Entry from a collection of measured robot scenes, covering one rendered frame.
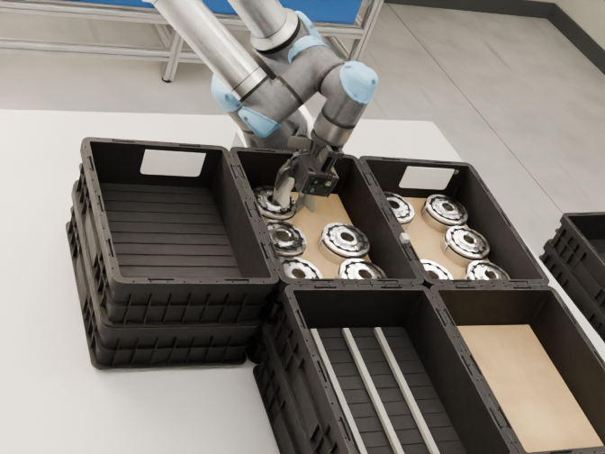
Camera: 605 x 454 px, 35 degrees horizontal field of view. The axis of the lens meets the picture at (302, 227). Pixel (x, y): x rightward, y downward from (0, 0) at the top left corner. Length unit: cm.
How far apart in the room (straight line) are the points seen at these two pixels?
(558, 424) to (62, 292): 97
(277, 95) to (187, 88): 208
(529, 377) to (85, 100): 226
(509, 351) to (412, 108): 253
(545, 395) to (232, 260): 65
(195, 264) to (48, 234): 34
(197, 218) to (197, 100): 196
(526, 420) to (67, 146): 117
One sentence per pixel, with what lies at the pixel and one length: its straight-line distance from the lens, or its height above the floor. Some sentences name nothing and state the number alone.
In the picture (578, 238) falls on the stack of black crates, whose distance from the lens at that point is 287.
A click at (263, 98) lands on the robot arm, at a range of 184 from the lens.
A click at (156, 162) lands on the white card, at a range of 193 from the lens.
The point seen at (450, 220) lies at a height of 86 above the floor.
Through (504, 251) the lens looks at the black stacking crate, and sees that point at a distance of 210.
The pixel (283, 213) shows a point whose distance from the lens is 195.
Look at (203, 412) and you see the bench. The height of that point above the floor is 70.
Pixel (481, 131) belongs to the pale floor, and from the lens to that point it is 442.
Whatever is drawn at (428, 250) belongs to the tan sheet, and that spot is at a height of 83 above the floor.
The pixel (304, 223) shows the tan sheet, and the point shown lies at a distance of 199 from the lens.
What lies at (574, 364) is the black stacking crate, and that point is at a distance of 193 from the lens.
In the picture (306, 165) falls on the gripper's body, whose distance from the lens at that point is 187.
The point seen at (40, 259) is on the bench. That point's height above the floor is 70.
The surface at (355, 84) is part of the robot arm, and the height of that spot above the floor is 119.
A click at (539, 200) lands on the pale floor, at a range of 414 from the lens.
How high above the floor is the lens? 201
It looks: 37 degrees down
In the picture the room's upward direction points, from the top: 22 degrees clockwise
